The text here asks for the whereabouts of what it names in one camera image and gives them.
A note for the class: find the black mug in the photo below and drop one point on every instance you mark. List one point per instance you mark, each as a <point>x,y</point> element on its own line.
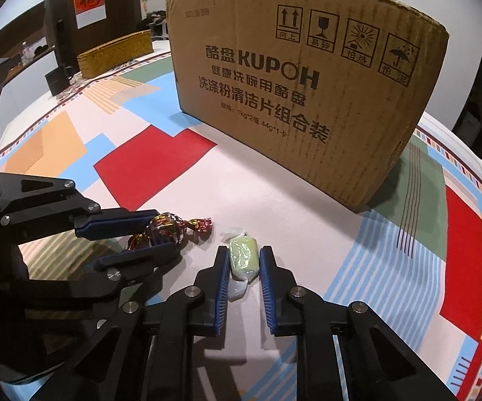
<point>59,80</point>

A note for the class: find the brown cardboard box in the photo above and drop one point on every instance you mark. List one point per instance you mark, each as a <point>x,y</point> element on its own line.
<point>287,112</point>

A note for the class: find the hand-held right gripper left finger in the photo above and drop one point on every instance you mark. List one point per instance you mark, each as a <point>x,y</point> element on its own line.
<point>222,288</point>

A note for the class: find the pale green candy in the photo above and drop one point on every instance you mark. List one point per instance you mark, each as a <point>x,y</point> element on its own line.
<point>243,255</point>

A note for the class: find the colourful geometric tablecloth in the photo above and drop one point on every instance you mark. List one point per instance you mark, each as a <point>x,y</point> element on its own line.
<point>308,259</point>

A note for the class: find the white cabinet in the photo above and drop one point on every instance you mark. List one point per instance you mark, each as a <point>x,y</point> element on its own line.
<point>28,71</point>

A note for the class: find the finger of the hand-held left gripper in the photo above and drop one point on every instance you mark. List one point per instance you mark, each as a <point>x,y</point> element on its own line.
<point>140,259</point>
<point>111,221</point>

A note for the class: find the dark brown door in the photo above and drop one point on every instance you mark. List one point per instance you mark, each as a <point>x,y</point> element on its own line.
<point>120,4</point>

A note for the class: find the red and gold candy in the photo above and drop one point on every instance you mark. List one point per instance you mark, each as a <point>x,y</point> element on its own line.
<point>170,225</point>

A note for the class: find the woven rattan basket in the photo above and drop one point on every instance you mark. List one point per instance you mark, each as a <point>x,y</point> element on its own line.
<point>115,54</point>

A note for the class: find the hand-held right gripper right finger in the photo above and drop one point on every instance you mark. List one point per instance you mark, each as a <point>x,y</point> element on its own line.
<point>268,288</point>

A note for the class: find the white shoe shelf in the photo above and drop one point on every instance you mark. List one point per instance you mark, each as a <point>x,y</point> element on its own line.
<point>157,25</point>

